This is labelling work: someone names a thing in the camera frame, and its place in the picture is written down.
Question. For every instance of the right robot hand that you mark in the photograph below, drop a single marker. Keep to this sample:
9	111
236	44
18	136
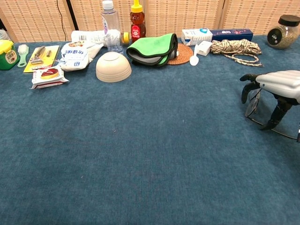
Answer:
281	83

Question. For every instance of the black wire-frame eyeglasses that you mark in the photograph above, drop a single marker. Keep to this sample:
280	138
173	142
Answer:
252	106

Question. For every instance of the glass jar black lid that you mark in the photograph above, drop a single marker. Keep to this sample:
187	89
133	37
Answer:
281	35

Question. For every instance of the long dark blue box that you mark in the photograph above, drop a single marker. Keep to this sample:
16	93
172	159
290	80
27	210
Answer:
234	35

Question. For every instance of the small white box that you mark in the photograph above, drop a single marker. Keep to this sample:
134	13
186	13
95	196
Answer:
205	48

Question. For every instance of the white plastic spoon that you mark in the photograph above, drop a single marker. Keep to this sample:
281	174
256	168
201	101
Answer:
194	61

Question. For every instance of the white and blue carton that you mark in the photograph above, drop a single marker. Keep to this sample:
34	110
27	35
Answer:
194	36

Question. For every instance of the round woven coaster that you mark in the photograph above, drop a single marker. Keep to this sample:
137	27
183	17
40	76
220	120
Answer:
184	55

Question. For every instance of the bamboo folding screen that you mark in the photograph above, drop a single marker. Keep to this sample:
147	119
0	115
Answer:
187	14

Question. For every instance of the green and grey cloth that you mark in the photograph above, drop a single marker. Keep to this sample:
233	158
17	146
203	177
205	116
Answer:
152	44

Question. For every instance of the honey bear bottle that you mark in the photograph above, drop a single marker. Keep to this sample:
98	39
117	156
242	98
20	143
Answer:
138	30

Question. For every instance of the blue table cloth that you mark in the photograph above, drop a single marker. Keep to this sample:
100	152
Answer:
140	152

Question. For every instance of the clear bottle yellow cap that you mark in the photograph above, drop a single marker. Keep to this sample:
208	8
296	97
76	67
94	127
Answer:
125	37

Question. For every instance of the beige upturned bowl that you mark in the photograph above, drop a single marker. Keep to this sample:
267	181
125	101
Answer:
113	68

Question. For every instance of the small clear glass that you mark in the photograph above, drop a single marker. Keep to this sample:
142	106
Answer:
115	48

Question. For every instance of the tall clear water bottle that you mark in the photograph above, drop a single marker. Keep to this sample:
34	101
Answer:
110	21

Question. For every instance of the white roll with barcode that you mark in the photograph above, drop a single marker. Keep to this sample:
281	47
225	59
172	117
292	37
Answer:
89	36

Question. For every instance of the white bag blue print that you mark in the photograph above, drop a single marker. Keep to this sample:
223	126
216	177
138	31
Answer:
75	57

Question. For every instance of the razor on yellow card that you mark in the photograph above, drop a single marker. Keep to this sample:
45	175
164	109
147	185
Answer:
52	50

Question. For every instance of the red cake snack packet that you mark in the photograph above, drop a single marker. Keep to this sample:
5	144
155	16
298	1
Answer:
47	77

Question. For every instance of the green container yellow lid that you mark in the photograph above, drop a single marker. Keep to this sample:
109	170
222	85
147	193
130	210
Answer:
8	58

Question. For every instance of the clear plastic container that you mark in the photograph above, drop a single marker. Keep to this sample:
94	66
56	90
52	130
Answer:
3	35

